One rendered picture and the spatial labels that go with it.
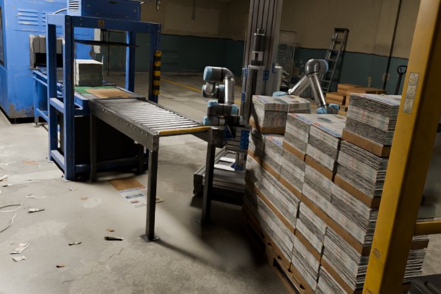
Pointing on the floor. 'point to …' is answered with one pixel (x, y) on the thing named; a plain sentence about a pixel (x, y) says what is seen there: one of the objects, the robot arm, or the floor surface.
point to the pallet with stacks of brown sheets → (343, 94)
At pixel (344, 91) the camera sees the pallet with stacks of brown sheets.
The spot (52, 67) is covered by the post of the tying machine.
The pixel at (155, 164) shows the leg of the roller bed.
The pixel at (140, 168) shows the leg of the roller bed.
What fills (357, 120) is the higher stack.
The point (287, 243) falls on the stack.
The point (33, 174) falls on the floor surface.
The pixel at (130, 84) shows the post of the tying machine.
